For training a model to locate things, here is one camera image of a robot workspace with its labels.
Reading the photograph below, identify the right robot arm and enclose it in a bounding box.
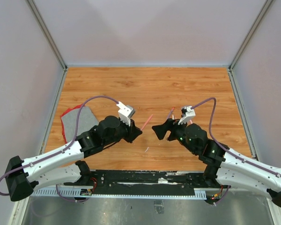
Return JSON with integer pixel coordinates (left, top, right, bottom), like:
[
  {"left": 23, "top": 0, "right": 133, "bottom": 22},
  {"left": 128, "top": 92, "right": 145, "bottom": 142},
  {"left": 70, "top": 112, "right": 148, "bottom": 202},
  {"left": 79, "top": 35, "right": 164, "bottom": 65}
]
[{"left": 152, "top": 119, "right": 281, "bottom": 207}]

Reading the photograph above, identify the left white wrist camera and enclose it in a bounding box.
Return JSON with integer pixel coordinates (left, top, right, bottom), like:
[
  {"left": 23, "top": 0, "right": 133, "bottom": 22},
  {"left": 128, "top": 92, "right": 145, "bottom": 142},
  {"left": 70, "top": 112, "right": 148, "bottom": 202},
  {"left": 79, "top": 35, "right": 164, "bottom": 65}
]
[{"left": 116, "top": 101, "right": 135, "bottom": 126}]

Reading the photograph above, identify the red cloth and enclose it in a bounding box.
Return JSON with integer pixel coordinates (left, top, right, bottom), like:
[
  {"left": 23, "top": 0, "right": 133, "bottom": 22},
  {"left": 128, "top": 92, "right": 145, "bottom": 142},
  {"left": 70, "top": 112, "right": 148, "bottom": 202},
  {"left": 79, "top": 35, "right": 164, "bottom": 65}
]
[{"left": 60, "top": 105, "right": 81, "bottom": 143}]

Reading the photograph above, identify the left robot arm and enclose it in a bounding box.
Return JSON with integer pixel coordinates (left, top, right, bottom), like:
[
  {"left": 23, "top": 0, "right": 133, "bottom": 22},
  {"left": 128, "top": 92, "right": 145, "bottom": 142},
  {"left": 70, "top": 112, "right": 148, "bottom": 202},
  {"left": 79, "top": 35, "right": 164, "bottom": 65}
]
[{"left": 5, "top": 116, "right": 142, "bottom": 202}]

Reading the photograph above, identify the purple pen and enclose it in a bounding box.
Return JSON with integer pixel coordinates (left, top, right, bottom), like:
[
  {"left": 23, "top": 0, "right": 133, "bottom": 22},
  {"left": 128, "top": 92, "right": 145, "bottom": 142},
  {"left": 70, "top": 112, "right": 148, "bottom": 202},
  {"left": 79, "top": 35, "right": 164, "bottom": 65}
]
[{"left": 166, "top": 107, "right": 175, "bottom": 119}]

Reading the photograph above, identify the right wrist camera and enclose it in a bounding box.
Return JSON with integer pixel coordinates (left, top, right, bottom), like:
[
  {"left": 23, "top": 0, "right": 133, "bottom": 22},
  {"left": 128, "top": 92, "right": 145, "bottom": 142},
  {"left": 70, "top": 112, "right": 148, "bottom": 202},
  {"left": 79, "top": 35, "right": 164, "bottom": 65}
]
[{"left": 178, "top": 105, "right": 196, "bottom": 125}]

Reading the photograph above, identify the grey felt cloth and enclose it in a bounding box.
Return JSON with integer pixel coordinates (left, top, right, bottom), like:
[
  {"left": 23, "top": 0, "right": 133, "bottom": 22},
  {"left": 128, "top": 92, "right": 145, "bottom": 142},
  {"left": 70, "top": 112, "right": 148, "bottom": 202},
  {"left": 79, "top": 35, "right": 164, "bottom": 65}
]
[{"left": 61, "top": 106, "right": 99, "bottom": 143}]

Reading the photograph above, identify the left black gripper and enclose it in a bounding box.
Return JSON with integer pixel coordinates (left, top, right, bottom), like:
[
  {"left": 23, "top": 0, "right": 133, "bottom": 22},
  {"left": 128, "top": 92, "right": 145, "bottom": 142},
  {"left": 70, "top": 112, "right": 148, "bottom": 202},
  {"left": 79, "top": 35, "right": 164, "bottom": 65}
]
[{"left": 104, "top": 117, "right": 142, "bottom": 146}]

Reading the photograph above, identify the grey slotted cable duct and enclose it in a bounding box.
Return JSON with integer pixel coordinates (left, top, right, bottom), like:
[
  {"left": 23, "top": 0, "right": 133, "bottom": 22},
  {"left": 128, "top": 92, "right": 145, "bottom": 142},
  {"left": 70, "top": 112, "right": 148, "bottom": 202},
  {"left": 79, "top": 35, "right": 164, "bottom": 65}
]
[{"left": 32, "top": 188, "right": 207, "bottom": 200}]

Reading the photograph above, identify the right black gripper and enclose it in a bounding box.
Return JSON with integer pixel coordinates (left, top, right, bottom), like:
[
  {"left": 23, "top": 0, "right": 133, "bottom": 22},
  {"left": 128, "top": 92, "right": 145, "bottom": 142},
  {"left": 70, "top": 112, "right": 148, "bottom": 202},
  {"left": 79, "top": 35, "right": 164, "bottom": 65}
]
[{"left": 152, "top": 116, "right": 197, "bottom": 155}]

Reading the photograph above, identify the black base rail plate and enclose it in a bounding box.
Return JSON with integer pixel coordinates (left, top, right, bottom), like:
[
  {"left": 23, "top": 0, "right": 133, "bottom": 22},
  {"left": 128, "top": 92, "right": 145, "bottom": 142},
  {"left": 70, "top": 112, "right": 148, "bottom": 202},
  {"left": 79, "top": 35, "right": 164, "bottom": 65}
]
[{"left": 63, "top": 169, "right": 231, "bottom": 195}]

